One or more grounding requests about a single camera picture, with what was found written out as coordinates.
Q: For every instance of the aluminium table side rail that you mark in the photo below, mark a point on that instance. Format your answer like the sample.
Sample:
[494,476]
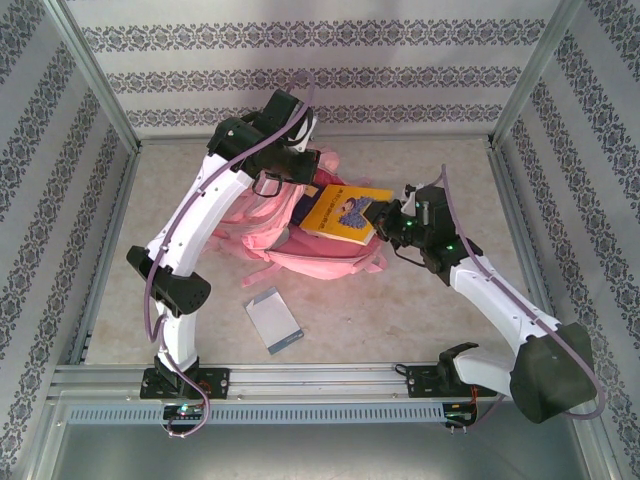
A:
[520,225]
[124,190]

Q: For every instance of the yellow cartoon cover book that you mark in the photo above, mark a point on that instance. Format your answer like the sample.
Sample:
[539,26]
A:
[330,215]

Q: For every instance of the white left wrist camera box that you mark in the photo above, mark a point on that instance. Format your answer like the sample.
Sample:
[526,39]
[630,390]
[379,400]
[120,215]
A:
[305,130]

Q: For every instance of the right controller board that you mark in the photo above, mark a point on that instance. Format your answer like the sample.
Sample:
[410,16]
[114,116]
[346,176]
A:
[460,415]

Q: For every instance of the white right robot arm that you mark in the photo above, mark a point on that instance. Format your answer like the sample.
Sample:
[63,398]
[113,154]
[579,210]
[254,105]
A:
[500,300]

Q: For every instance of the aluminium mounting rail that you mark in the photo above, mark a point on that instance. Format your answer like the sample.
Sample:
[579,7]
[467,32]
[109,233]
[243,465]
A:
[320,382]

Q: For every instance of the aluminium frame post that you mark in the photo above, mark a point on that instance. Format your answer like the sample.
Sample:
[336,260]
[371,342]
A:
[85,65]
[535,70]

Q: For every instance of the pale grey thin booklet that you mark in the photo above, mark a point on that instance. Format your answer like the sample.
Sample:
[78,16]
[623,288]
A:
[275,322]

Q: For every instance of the grey metal sheet panel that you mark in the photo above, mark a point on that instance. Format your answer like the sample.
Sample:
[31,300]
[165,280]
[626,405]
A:
[320,455]

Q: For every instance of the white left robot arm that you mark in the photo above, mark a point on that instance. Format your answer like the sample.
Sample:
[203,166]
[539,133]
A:
[210,215]

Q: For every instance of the controller board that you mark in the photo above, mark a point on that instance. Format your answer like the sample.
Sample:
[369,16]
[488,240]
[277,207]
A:
[182,411]
[460,415]

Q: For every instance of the aluminium table back rail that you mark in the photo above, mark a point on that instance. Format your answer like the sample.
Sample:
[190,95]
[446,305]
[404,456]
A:
[400,139]

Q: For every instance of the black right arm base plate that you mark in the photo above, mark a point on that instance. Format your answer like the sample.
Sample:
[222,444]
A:
[422,382]

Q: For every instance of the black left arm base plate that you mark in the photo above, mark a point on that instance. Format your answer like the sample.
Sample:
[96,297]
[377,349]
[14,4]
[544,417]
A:
[217,382]

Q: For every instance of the left controller board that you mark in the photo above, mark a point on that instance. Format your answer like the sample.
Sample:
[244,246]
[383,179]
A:
[182,411]

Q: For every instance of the pink backpack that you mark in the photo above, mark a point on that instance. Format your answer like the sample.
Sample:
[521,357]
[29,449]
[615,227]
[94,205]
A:
[310,255]

